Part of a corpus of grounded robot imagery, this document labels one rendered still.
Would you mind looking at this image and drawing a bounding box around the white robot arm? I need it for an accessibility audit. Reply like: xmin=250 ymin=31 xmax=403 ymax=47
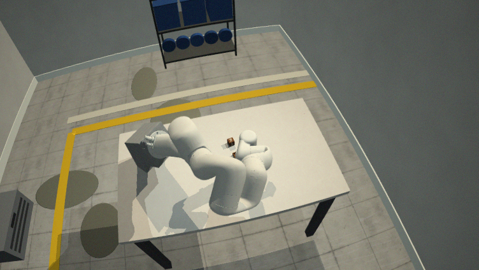
xmin=144 ymin=117 xmax=273 ymax=216

